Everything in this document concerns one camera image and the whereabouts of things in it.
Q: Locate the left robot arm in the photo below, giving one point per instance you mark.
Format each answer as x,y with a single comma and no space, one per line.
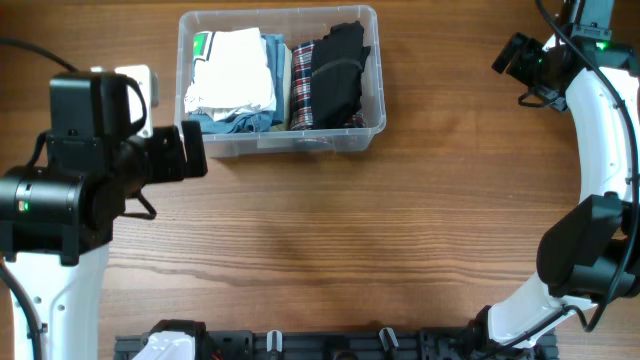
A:
57,220

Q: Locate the blue denim cloth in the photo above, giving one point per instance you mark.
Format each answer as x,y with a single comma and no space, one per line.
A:
255,122

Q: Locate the red navy plaid cloth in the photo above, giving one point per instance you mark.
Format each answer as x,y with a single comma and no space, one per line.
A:
301,85

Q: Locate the black cloth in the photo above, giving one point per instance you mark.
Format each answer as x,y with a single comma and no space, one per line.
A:
337,65

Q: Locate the white printed t-shirt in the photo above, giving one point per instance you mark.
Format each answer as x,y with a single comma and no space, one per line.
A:
230,75

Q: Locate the clear plastic storage bin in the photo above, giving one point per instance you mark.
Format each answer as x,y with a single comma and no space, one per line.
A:
297,25

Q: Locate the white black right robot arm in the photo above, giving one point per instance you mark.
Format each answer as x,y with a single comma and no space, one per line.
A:
590,257

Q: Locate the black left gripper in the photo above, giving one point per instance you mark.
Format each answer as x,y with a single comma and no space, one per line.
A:
171,165

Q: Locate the cream cloth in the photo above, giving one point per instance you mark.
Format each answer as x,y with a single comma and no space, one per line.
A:
287,77

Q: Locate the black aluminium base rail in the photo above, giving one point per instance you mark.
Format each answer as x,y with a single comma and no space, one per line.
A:
426,344

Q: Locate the white label on bin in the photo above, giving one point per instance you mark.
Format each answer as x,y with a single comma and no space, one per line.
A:
275,144

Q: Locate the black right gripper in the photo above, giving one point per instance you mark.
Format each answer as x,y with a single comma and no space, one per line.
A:
530,48

